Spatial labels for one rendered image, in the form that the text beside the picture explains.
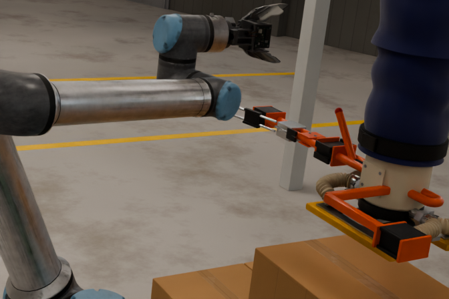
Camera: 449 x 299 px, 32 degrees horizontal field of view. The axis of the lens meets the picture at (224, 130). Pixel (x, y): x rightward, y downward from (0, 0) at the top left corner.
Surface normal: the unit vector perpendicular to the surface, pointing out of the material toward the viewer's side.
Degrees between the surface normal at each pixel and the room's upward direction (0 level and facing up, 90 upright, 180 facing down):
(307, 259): 0
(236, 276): 0
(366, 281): 0
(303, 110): 90
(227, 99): 92
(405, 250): 90
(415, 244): 90
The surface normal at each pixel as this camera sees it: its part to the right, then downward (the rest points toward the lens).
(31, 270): 0.31, 0.51
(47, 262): 0.82, 0.22
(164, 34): -0.84, -0.04
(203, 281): 0.11, -0.95
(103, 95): 0.71, -0.30
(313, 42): 0.51, 0.30
